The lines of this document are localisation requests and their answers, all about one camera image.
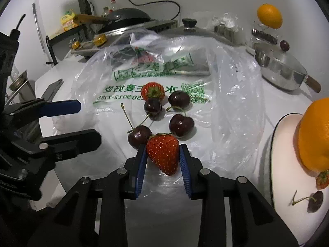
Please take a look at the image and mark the clear plastic bag green print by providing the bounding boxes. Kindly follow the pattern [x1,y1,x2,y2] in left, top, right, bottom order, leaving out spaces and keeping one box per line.
[53,30,265,189]

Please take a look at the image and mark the glass jar with dates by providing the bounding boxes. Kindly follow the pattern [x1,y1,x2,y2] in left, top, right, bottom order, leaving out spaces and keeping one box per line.
[251,22,279,45]

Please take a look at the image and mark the steel saucepan wooden handle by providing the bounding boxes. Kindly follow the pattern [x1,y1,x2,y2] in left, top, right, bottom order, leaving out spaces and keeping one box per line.
[254,42,321,93]

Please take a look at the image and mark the large steel pot lid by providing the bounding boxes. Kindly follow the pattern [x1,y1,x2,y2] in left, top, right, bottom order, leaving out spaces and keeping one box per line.
[161,19,234,46]

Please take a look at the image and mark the red strawberry on bag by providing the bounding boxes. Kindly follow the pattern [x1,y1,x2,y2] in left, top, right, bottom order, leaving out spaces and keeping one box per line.
[140,82,165,101]

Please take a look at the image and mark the red strawberry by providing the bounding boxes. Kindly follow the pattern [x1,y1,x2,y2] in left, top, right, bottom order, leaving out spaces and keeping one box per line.
[146,133,180,176]
[140,82,165,101]

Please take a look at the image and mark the black wok wooden handle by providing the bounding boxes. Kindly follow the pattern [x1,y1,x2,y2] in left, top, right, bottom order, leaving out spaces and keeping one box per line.
[73,8,152,34]

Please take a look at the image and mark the yellow detergent bottle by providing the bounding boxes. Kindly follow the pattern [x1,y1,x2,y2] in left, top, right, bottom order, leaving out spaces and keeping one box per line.
[61,9,78,32]

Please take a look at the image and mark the large orange on plate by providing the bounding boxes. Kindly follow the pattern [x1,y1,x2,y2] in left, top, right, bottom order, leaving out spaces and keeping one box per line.
[298,98,329,173]

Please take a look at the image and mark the black power cable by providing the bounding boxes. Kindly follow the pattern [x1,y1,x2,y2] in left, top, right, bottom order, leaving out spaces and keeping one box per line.
[99,0,181,21]

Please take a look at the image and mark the black umbrella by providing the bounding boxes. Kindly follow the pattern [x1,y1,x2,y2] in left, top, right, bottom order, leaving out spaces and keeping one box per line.
[84,0,94,15]

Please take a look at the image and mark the crumpled bag with metal cup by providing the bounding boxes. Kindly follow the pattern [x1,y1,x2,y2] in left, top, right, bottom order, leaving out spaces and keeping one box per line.
[206,12,246,46]

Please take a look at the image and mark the white plate dark rim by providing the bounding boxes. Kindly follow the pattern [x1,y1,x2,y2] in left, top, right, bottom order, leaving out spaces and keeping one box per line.
[269,113,328,246]

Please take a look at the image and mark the red cap sauce bottle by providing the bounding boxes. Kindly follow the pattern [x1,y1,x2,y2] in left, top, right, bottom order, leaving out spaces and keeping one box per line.
[109,0,118,13]

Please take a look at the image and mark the black wire rack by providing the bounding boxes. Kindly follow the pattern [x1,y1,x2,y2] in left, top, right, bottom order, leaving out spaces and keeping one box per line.
[45,24,88,65]

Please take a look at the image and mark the induction cooktop gold knobs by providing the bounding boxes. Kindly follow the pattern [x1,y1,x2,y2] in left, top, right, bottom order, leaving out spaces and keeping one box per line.
[70,20,178,57]

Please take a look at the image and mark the dark cherry with stem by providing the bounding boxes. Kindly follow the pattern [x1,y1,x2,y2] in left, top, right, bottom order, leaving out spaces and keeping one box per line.
[120,103,153,149]

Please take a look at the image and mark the strawberry on plate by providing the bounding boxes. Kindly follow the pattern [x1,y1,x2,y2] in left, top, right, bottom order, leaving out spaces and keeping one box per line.
[316,170,329,190]

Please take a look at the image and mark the orange on glass jar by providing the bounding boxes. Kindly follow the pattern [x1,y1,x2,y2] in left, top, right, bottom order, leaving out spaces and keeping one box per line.
[257,3,283,30]

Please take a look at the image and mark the dark oil bottle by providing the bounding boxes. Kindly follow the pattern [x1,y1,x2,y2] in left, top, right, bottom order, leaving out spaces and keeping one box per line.
[101,7,109,17]

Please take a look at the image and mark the dark cherry on plate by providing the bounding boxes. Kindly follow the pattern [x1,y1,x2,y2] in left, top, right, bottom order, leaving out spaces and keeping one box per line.
[291,191,324,213]

